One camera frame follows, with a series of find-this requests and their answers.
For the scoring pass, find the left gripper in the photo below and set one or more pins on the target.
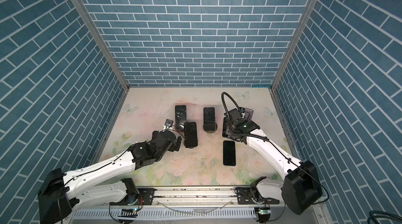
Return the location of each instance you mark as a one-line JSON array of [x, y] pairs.
[[174, 147]]

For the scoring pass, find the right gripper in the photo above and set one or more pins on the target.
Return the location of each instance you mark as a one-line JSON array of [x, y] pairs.
[[229, 130]]

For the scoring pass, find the black phone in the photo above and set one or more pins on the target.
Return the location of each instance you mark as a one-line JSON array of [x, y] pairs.
[[225, 124], [190, 130]]

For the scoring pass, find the teal phone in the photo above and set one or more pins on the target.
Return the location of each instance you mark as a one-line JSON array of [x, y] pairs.
[[229, 153]]

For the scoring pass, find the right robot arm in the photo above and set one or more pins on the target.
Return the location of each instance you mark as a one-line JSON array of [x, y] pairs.
[[301, 187]]

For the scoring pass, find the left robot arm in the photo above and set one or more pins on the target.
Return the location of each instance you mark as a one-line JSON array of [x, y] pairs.
[[63, 193]]

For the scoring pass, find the purple-edged phone back left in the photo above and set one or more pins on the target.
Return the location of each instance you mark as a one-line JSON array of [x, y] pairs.
[[180, 117]]

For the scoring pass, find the wooden round stand right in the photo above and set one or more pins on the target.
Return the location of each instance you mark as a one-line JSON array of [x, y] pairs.
[[210, 127]]

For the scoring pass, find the teal-edged phone back right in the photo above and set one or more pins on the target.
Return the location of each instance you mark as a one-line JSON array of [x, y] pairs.
[[209, 114]]

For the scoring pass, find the left controller board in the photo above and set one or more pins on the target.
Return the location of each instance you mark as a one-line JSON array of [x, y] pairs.
[[127, 216]]

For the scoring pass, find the controller board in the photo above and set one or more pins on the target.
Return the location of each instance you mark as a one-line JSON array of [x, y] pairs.
[[263, 214], [127, 216]]

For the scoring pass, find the right controller board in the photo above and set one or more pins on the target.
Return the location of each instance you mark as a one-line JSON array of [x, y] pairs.
[[263, 214]]

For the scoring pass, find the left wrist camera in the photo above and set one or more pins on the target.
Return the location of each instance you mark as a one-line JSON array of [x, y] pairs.
[[169, 124]]

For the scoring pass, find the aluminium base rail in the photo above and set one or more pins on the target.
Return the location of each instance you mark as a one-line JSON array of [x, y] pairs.
[[194, 196]]

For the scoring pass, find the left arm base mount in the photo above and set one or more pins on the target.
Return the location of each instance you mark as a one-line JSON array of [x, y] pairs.
[[144, 197]]

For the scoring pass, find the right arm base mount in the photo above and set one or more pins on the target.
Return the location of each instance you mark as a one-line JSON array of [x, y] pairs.
[[249, 195]]

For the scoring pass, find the left frame post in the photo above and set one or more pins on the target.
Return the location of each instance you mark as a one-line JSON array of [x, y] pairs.
[[89, 23]]

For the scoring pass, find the frame post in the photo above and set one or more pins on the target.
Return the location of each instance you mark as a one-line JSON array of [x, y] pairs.
[[293, 43], [89, 23]]

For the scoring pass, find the right frame post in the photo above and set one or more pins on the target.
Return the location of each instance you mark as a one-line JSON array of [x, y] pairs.
[[293, 43]]

